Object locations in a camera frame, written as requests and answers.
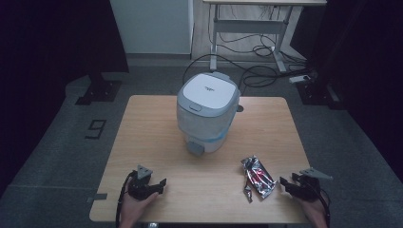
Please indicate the dark curtain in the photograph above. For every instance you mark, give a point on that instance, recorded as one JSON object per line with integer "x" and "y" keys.
{"x": 370, "y": 63}
{"x": 38, "y": 57}

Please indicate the person's right hand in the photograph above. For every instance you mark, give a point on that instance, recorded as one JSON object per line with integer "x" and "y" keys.
{"x": 316, "y": 213}

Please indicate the black stand base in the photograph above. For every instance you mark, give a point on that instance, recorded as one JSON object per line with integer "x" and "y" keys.
{"x": 99, "y": 90}
{"x": 318, "y": 93}

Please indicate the white cabinet panel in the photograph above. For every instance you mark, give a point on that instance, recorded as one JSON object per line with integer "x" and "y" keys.
{"x": 152, "y": 25}

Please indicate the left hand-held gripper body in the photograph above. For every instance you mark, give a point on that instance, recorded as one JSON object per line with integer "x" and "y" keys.
{"x": 139, "y": 186}

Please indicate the grey floor tape piece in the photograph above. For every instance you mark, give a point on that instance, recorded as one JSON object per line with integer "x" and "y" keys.
{"x": 96, "y": 198}

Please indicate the person's left hand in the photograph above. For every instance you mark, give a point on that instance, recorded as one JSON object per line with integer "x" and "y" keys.
{"x": 133, "y": 210}

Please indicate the white grey pedal trash can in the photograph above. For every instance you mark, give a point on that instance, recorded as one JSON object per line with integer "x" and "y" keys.
{"x": 206, "y": 107}

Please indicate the small torn foil strip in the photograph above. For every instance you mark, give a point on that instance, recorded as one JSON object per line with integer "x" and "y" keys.
{"x": 248, "y": 191}

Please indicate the white desk with metal frame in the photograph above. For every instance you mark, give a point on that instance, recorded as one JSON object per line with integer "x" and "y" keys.
{"x": 250, "y": 26}

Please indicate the shiny red snack packet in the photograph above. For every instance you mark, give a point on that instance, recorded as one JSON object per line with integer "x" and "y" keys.
{"x": 259, "y": 177}

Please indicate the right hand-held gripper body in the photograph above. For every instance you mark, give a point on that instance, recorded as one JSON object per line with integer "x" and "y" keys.
{"x": 307, "y": 188}

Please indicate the white power strip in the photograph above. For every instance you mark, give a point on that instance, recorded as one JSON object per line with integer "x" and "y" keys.
{"x": 299, "y": 78}

